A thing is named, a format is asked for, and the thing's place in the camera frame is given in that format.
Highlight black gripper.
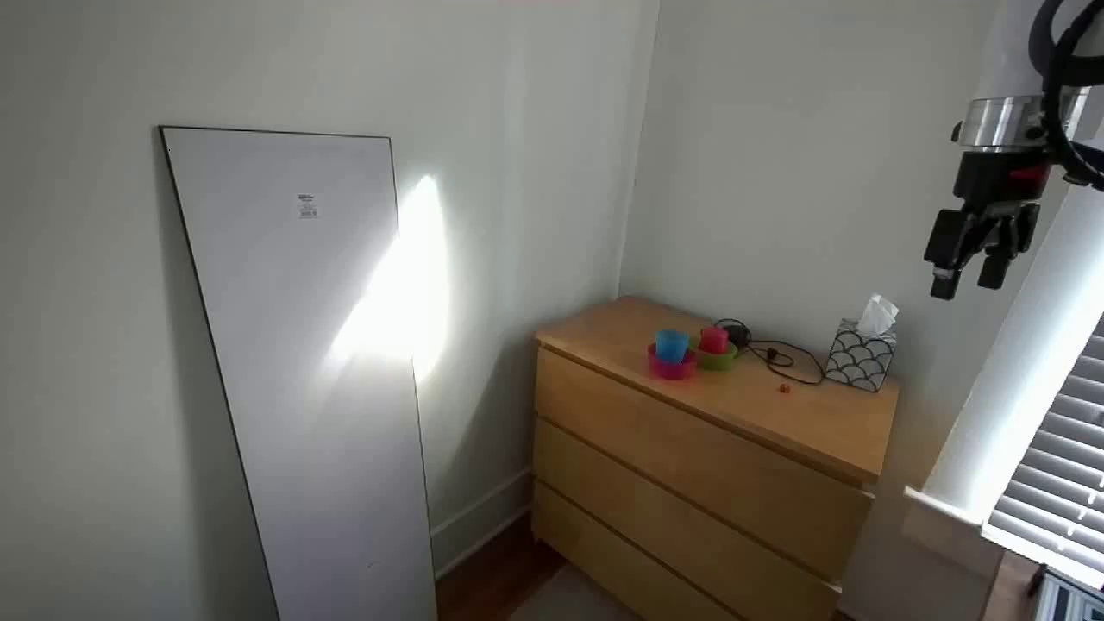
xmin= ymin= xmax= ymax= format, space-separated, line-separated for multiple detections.
xmin=921 ymin=149 xmax=1056 ymax=304

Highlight wooden dresser drawer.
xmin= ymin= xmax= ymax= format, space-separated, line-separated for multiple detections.
xmin=529 ymin=479 xmax=739 ymax=621
xmin=532 ymin=416 xmax=850 ymax=621

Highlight white tissue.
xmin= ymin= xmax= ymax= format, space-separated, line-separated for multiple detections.
xmin=857 ymin=291 xmax=904 ymax=341

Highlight scale patterned tissue box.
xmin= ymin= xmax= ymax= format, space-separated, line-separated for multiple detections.
xmin=821 ymin=317 xmax=902 ymax=397

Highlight white window blinds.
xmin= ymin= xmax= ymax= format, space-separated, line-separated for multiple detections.
xmin=982 ymin=317 xmax=1104 ymax=594

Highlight black electronic device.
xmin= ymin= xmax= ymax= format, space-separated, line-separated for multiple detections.
xmin=715 ymin=317 xmax=757 ymax=353

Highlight green plastic bowl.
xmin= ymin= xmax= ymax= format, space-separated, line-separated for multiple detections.
xmin=692 ymin=341 xmax=746 ymax=377

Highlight light wooden dresser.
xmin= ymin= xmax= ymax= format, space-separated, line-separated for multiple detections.
xmin=529 ymin=292 xmax=904 ymax=621

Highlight blue plastic cup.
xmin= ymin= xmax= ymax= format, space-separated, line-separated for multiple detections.
xmin=651 ymin=327 xmax=697 ymax=366

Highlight pink plastic bowl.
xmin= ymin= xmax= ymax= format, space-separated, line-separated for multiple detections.
xmin=644 ymin=341 xmax=700 ymax=382

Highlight white baseboard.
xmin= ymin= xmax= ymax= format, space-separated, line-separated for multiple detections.
xmin=427 ymin=463 xmax=539 ymax=581

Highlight white leaning board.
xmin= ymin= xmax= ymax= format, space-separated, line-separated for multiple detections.
xmin=154 ymin=122 xmax=443 ymax=621

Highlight white window frame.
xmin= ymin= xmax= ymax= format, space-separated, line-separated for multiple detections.
xmin=902 ymin=184 xmax=1104 ymax=581

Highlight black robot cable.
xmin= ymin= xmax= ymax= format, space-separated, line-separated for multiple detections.
xmin=1025 ymin=0 xmax=1104 ymax=194

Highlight thin black device cable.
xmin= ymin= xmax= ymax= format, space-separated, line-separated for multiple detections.
xmin=741 ymin=335 xmax=827 ymax=389

